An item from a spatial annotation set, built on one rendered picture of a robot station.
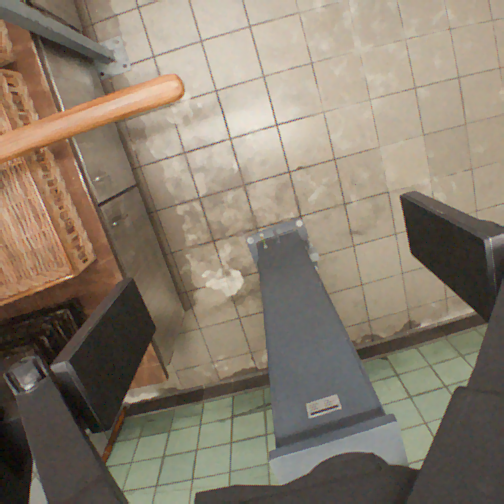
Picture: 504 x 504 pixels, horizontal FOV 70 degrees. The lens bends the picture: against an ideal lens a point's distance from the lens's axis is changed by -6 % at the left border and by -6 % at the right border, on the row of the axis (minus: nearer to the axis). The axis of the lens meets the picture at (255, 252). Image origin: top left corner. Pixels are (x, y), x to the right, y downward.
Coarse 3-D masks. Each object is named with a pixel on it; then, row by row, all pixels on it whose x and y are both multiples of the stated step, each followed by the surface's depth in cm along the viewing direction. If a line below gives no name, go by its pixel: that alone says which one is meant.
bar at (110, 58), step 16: (0, 0) 71; (16, 0) 77; (0, 16) 75; (16, 16) 78; (32, 16) 84; (48, 32) 94; (64, 32) 101; (80, 48) 116; (96, 48) 125; (112, 48) 143; (96, 64) 145; (112, 64) 145; (128, 64) 145
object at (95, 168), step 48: (48, 0) 107; (48, 48) 101; (48, 96) 96; (96, 96) 131; (96, 144) 120; (96, 192) 111; (96, 240) 109; (144, 240) 142; (48, 288) 113; (96, 288) 113; (144, 288) 129; (144, 384) 125
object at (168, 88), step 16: (160, 80) 39; (176, 80) 39; (112, 96) 40; (128, 96) 39; (144, 96) 39; (160, 96) 40; (176, 96) 40; (64, 112) 40; (80, 112) 40; (96, 112) 40; (112, 112) 40; (128, 112) 40; (32, 128) 40; (48, 128) 40; (64, 128) 40; (80, 128) 41; (0, 144) 40; (16, 144) 40; (32, 144) 41; (48, 144) 42; (0, 160) 41
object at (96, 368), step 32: (128, 288) 17; (96, 320) 14; (128, 320) 16; (64, 352) 12; (96, 352) 13; (128, 352) 15; (64, 384) 12; (96, 384) 12; (128, 384) 15; (96, 416) 12
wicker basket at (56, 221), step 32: (0, 96) 82; (0, 128) 97; (32, 160) 90; (0, 192) 102; (32, 192) 103; (64, 192) 101; (0, 224) 105; (32, 224) 106; (64, 224) 97; (0, 256) 109; (64, 256) 94; (96, 256) 110; (0, 288) 110; (32, 288) 95
